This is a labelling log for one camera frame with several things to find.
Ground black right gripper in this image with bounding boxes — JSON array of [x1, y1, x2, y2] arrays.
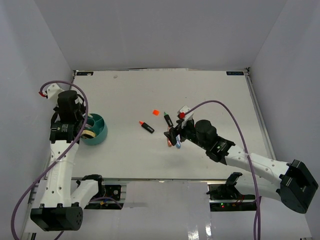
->
[[164, 118, 209, 151]]

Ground blue transparent highlighter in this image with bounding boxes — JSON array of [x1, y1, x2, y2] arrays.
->
[[175, 136, 181, 149]]

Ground orange transparent highlighter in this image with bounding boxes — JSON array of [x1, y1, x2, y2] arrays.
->
[[167, 139, 172, 147]]

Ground clear tape roll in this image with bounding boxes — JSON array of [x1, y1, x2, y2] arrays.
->
[[80, 129, 97, 139]]

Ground black highlighter orange cap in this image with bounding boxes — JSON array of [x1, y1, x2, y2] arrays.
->
[[139, 121, 155, 134]]

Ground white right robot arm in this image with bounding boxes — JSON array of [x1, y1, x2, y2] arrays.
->
[[164, 119, 319, 214]]

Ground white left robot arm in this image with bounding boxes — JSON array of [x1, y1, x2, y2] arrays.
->
[[30, 90, 106, 232]]

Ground black highlighter green cap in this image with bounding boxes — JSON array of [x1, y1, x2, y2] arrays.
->
[[163, 112, 173, 128]]

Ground orange translucent cap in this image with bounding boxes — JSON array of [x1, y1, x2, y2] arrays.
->
[[152, 109, 160, 116]]

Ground teal round divided organizer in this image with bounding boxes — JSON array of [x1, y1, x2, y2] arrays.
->
[[80, 113, 108, 146]]

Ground left black logo sticker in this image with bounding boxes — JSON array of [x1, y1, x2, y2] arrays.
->
[[76, 71, 94, 76]]

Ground black logo sticker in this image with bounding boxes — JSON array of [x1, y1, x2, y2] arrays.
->
[[226, 71, 244, 76], [76, 71, 94, 76]]

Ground right black logo sticker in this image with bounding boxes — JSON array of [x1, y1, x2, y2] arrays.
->
[[226, 71, 244, 76]]

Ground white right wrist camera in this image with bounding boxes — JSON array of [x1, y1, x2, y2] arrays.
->
[[177, 105, 194, 129]]

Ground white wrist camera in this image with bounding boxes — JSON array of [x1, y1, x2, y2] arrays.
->
[[177, 105, 194, 129], [39, 83, 64, 102]]

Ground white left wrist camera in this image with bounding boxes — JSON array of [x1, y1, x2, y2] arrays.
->
[[39, 83, 64, 102]]

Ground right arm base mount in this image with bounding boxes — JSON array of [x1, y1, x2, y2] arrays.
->
[[206, 172, 257, 212]]

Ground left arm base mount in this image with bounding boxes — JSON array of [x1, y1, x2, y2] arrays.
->
[[85, 184, 127, 210]]

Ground right aluminium table rail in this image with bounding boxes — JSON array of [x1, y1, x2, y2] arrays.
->
[[244, 67, 276, 160]]

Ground aluminium table rail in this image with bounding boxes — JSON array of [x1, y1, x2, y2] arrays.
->
[[244, 67, 276, 160], [19, 70, 77, 240]]

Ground left aluminium table rail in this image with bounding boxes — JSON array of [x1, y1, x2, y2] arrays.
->
[[19, 70, 77, 240]]

